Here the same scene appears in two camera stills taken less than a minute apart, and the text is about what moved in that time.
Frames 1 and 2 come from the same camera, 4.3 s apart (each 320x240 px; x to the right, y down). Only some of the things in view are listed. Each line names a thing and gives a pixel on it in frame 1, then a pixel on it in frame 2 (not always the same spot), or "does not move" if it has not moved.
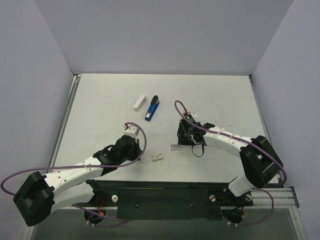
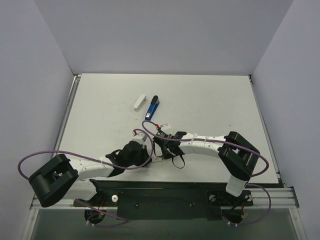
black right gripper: [183, 136] -> [166, 146]
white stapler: [139, 102] does not move
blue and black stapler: [154, 103] does not move
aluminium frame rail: [64, 118] does not move
